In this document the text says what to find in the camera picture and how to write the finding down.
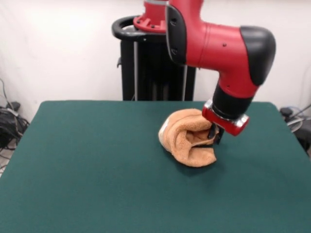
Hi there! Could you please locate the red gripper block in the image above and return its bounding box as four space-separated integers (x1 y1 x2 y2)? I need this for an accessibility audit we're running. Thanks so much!
201 99 250 146

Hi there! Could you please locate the orange terry towel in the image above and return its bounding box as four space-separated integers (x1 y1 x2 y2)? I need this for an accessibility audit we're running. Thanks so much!
158 108 217 168

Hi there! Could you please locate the dark green table cloth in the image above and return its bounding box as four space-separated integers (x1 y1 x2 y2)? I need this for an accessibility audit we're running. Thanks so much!
0 100 311 233

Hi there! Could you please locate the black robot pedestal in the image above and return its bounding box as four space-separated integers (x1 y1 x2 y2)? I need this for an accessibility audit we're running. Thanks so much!
111 16 196 101

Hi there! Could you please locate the black cable tangle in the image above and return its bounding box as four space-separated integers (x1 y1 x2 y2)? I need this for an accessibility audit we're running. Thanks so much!
0 77 31 170

